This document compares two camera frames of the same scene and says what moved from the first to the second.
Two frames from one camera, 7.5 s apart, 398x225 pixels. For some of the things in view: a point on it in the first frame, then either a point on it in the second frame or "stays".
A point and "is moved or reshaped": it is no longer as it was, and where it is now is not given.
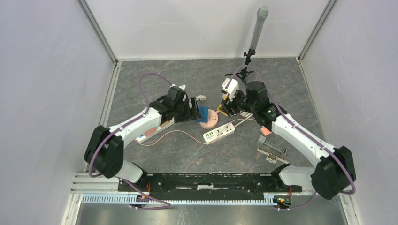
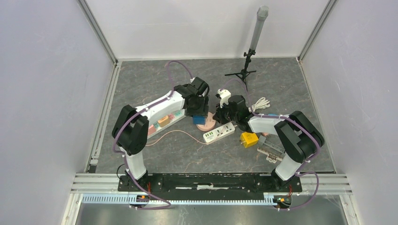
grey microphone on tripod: x=262 y=12 stays
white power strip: x=218 y=132 stays
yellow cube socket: x=220 y=111 is moved or reshaped
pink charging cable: x=167 y=133 stays
